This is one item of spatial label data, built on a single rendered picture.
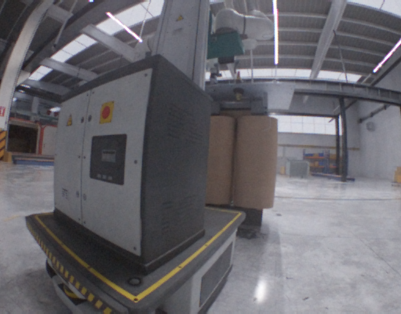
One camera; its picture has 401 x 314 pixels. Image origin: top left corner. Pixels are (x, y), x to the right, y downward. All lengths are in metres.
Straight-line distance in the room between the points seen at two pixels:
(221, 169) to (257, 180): 0.36
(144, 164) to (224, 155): 1.46
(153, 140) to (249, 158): 1.41
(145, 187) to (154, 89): 0.21
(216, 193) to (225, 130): 0.62
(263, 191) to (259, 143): 0.45
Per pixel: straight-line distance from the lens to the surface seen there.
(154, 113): 0.41
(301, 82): 10.81
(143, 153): 0.40
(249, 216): 1.94
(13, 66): 11.65
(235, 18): 1.23
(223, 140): 1.82
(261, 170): 1.74
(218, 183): 1.81
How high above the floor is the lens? 0.59
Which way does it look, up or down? 2 degrees up
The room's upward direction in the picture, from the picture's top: 4 degrees clockwise
